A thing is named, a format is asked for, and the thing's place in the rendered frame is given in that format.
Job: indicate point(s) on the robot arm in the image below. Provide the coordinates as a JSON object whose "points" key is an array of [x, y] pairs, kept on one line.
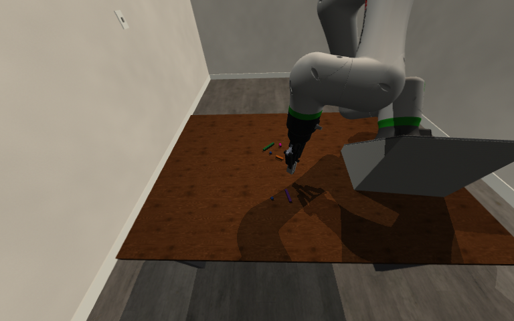
{"points": [[375, 85]]}

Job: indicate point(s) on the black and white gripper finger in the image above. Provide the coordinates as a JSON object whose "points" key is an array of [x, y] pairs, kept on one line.
{"points": [[290, 157], [299, 154]]}

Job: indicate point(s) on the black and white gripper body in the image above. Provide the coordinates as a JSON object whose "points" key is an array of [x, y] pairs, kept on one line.
{"points": [[295, 138]]}

